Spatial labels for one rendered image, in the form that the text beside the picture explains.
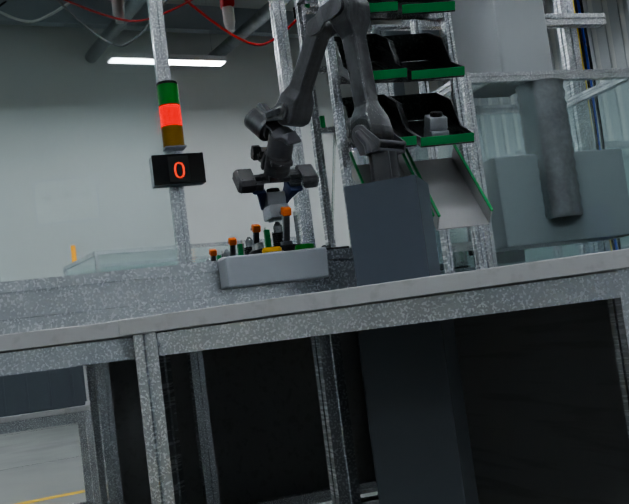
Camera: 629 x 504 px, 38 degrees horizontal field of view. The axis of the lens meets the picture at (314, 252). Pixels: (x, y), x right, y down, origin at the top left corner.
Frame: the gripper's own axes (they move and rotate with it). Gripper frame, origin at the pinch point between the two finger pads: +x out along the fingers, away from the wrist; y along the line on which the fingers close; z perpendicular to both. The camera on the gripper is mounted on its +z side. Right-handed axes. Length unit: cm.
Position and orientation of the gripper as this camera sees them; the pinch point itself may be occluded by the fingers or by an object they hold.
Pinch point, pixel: (273, 196)
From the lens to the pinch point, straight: 209.6
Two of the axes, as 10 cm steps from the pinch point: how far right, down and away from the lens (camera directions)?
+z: -3.2, -6.4, 7.0
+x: -1.4, 7.6, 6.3
